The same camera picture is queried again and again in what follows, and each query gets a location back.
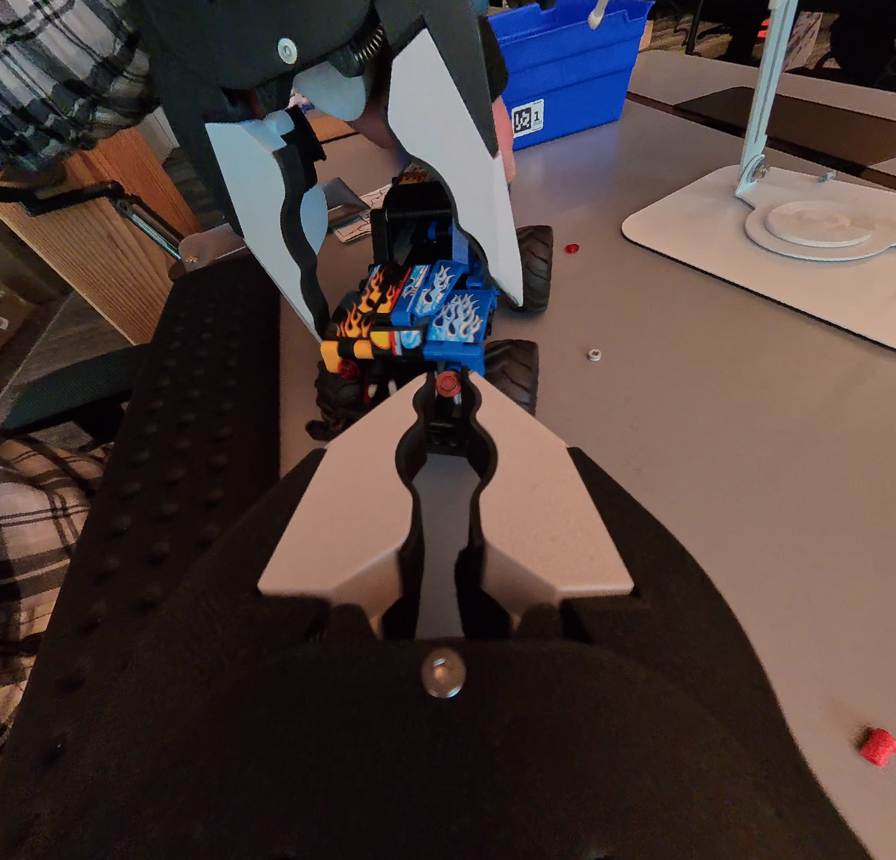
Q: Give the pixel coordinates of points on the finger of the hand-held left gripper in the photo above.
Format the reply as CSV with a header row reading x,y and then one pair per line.
x,y
245,188
448,117

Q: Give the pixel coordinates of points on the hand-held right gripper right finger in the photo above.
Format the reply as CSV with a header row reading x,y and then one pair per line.
x,y
553,517

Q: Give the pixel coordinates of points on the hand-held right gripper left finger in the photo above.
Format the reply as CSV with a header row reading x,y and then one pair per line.
x,y
336,517

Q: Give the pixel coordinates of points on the red rim toy wheel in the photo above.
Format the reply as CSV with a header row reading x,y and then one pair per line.
x,y
339,394

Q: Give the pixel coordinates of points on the small red pin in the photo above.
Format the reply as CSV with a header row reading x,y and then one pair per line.
x,y
446,382

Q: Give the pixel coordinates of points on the brick-built monster truck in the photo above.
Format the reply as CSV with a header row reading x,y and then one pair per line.
x,y
420,300

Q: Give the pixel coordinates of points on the person's left forearm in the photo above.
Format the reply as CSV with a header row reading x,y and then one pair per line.
x,y
63,47

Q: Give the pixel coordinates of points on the grey desk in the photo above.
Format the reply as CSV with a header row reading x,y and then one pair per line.
x,y
700,454

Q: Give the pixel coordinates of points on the person's left hand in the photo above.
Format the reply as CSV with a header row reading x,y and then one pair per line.
x,y
505,138

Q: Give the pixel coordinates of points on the black chair armrest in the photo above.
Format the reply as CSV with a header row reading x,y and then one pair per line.
x,y
346,198

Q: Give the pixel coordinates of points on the sticker sheet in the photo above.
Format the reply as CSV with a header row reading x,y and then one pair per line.
x,y
353,228

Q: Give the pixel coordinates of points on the blue storage bin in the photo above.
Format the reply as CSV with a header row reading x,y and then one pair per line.
x,y
567,61

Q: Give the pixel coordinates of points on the light wooden cabinet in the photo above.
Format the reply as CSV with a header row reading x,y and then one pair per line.
x,y
91,244

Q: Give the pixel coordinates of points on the dark perforated chair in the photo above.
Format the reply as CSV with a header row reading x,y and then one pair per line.
x,y
175,419

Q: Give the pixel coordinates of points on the dark teal stool seat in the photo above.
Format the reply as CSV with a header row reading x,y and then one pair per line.
x,y
77,384

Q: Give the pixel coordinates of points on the white book stand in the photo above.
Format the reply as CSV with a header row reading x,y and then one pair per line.
x,y
700,244

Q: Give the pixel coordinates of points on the person's plaid shirt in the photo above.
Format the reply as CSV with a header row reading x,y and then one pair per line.
x,y
42,524

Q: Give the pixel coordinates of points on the small red bushing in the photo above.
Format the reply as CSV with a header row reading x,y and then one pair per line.
x,y
877,746

